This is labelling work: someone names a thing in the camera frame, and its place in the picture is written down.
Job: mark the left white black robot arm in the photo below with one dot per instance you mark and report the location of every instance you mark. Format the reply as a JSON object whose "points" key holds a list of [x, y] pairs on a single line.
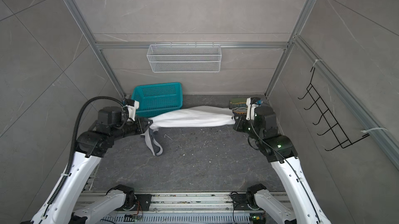
{"points": [[86, 153]]}

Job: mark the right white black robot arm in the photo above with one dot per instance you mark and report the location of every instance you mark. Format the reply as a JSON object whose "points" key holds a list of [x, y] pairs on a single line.
{"points": [[282, 155]]}

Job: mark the white wire mesh shelf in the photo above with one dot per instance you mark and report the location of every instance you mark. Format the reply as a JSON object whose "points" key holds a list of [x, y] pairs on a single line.
{"points": [[168, 58]]}

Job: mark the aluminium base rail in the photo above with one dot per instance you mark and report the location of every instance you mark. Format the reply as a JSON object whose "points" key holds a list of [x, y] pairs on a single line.
{"points": [[185, 208]]}

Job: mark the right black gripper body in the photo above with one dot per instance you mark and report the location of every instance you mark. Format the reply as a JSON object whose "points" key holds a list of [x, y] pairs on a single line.
{"points": [[244, 125]]}

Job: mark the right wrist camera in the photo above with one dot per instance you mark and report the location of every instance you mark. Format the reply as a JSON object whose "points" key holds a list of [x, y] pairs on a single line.
{"points": [[252, 103]]}

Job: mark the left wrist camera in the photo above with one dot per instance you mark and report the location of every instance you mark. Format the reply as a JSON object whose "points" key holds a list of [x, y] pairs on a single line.
{"points": [[131, 106]]}

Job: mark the teal plastic basket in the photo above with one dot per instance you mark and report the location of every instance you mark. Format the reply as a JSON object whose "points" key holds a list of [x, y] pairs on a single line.
{"points": [[157, 99]]}

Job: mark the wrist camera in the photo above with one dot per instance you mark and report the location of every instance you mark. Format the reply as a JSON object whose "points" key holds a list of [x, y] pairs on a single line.
{"points": [[131, 106], [252, 103]]}

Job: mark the black wire hook rack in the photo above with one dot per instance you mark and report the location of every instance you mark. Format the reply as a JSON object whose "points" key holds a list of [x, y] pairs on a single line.
{"points": [[327, 116]]}

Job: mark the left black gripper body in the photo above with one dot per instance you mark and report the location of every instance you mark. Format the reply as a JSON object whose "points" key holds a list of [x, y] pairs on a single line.
{"points": [[127, 128]]}

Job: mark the white tank top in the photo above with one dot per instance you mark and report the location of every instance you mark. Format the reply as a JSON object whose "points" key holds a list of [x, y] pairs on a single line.
{"points": [[199, 116]]}

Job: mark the green tank top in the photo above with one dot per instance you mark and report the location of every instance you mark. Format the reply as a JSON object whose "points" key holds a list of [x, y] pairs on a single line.
{"points": [[238, 105]]}

